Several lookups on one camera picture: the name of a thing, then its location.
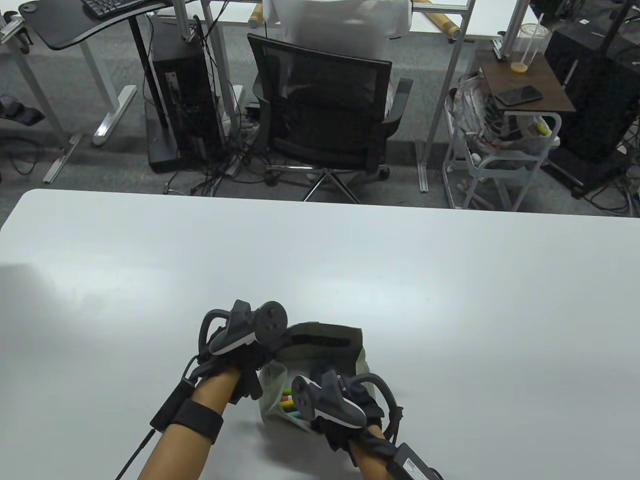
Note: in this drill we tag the black curved standing desk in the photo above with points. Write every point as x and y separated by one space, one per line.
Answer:
65 30

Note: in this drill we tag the black smartphone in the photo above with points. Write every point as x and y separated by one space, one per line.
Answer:
518 95

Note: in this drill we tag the black keyboard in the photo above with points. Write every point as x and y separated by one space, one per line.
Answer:
110 6

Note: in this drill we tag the clear plastic cup with straw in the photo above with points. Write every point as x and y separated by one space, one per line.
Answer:
530 45

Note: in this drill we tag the black wrist-mounted device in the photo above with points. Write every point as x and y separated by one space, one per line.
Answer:
172 405
415 465

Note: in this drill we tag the person's left forearm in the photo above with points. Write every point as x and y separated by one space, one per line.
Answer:
175 450

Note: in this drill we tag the large black equipment case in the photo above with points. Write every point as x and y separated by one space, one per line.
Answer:
595 90

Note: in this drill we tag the white cart with brown top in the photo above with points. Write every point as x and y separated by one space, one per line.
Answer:
530 75

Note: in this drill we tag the green fabric pencil pouch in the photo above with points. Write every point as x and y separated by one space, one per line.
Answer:
325 350

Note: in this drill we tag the grey white tracking controller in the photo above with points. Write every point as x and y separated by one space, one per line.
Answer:
270 320
335 405

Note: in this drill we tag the black mesh office chair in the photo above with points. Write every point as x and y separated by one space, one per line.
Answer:
320 115

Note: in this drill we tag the person's right forearm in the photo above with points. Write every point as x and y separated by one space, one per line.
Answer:
372 460

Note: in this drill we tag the white desk leg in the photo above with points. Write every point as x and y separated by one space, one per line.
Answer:
112 120

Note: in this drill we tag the person's left hand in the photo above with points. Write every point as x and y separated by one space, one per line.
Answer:
250 360

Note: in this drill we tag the black computer tower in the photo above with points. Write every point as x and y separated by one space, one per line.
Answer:
180 100

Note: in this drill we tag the cardboard tube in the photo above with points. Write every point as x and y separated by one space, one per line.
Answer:
442 24
256 19

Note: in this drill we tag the white background desk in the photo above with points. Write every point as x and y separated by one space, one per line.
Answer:
480 25

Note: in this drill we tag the clear plastic bag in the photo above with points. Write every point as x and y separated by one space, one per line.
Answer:
470 110

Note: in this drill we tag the person's right hand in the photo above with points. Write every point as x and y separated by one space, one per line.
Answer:
350 436

